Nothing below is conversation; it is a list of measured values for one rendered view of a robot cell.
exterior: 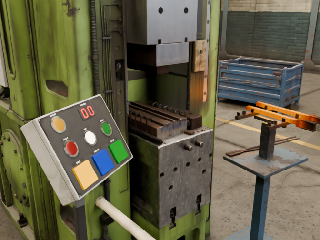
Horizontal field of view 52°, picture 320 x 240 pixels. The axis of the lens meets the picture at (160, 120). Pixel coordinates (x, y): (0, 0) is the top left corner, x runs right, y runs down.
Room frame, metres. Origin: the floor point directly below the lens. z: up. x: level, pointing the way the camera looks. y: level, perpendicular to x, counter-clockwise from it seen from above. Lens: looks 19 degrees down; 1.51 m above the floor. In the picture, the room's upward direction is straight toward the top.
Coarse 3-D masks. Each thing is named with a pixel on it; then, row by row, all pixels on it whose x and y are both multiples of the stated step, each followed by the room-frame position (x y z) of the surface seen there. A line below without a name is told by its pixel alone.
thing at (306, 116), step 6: (258, 102) 1.96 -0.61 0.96; (270, 108) 1.88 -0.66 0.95; (276, 108) 1.85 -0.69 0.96; (282, 108) 1.84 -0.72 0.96; (288, 114) 1.78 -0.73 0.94; (294, 114) 1.75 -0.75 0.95; (300, 114) 1.72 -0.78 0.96; (306, 114) 1.72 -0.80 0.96; (312, 120) 1.67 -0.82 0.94; (318, 120) 1.65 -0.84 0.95
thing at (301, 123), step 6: (246, 108) 1.88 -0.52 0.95; (252, 108) 1.85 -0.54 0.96; (258, 108) 1.84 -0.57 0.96; (264, 114) 1.77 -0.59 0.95; (270, 114) 1.74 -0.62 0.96; (276, 114) 1.72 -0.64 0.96; (288, 120) 1.65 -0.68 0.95; (294, 120) 1.62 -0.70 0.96; (300, 120) 1.60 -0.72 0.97; (306, 120) 1.58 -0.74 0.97; (300, 126) 1.60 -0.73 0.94; (306, 126) 1.57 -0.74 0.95; (312, 126) 1.55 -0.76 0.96
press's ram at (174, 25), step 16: (128, 0) 1.51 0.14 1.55; (144, 0) 1.43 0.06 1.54; (160, 0) 1.46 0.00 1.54; (176, 0) 1.52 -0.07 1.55; (192, 0) 1.59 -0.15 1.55; (128, 16) 1.52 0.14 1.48; (144, 16) 1.43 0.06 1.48; (160, 16) 1.46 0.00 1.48; (176, 16) 1.52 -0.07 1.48; (192, 16) 1.59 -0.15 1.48; (128, 32) 1.52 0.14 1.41; (144, 32) 1.43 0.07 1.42; (160, 32) 1.46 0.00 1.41; (176, 32) 1.52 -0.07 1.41; (192, 32) 1.59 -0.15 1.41
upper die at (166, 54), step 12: (132, 48) 1.58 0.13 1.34; (144, 48) 1.51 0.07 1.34; (156, 48) 1.45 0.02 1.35; (168, 48) 1.49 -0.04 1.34; (180, 48) 1.54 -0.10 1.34; (132, 60) 1.58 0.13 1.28; (144, 60) 1.51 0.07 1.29; (156, 60) 1.45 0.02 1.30; (168, 60) 1.49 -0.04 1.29; (180, 60) 1.54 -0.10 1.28
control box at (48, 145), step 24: (96, 96) 1.20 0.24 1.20; (48, 120) 0.96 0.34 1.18; (72, 120) 1.04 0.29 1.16; (96, 120) 1.13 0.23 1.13; (48, 144) 0.91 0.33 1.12; (96, 144) 1.06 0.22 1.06; (48, 168) 0.91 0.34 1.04; (72, 168) 0.92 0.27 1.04; (96, 168) 0.99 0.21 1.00; (72, 192) 0.88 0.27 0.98
